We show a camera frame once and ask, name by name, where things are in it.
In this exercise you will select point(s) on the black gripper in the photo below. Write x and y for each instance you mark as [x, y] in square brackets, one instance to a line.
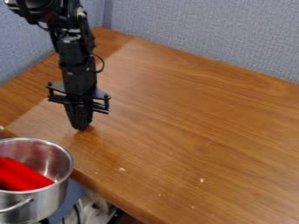
[78, 95]

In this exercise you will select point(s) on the red object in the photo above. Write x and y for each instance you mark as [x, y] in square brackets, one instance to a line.
[18, 178]

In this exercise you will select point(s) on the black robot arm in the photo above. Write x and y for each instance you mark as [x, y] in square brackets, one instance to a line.
[64, 20]

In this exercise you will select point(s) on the metal pot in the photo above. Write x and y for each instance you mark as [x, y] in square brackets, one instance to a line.
[25, 207]

